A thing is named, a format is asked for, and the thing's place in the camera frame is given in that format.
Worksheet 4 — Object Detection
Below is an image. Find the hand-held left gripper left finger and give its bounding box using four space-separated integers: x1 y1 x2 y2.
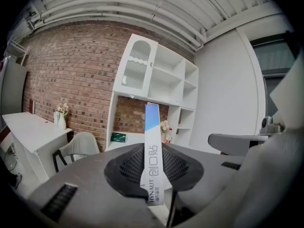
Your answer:
104 142 149 202

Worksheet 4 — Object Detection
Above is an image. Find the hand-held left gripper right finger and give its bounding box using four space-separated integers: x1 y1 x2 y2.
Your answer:
161 142 205 191

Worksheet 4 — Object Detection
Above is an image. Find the small white blue item box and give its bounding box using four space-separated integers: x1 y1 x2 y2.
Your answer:
140 103 173 207

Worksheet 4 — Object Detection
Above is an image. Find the white desk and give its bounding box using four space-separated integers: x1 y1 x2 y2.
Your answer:
1 112 73 183

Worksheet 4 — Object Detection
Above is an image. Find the green tissue box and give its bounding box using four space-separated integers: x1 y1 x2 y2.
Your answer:
110 132 129 143

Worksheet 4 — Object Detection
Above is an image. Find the pale flower bunch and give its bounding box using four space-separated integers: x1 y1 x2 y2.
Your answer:
160 120 170 135

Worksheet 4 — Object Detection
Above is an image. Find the grey chair with black legs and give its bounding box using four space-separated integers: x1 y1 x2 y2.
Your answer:
52 131 101 173

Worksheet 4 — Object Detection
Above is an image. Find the white vase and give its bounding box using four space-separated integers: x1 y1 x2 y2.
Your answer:
54 111 67 131

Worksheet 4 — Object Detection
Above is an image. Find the cream flower bunch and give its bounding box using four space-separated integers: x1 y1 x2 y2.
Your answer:
56 102 70 116

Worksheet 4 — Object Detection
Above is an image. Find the white shelf cabinet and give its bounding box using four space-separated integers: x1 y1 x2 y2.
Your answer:
104 33 200 152

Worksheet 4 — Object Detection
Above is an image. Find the white panel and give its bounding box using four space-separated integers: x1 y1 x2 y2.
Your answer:
269 53 304 129

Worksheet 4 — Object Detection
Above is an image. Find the grey tall cabinet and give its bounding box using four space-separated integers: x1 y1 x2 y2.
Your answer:
0 60 29 116

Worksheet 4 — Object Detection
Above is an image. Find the dark framed window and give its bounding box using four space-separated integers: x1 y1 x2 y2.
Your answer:
248 38 300 118

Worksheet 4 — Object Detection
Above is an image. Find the grey camera device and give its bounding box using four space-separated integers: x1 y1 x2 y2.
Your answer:
259 115 286 135

